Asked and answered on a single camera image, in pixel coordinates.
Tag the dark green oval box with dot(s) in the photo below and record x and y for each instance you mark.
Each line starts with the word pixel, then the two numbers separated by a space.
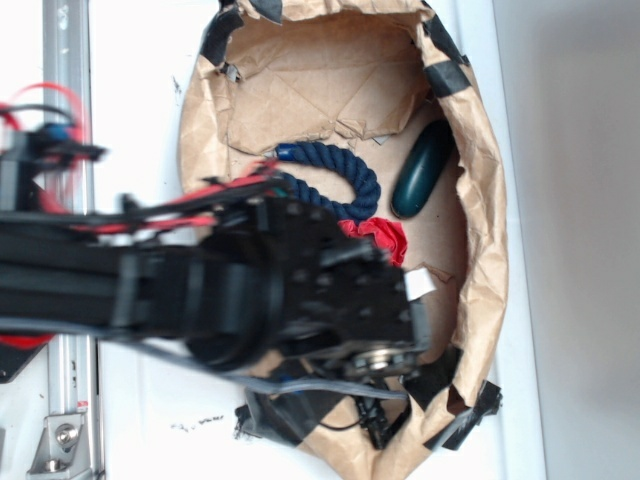
pixel 422 169

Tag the crumpled brown paper bag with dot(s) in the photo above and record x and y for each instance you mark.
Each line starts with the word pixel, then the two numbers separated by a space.
pixel 332 95

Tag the metal corner bracket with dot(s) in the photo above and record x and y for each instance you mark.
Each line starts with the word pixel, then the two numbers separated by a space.
pixel 64 449

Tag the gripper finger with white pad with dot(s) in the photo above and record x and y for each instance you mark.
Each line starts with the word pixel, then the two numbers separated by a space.
pixel 418 283

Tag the red crumpled paper ball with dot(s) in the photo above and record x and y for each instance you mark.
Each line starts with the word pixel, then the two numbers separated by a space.
pixel 383 233

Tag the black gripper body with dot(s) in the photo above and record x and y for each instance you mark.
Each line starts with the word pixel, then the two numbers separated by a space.
pixel 311 293

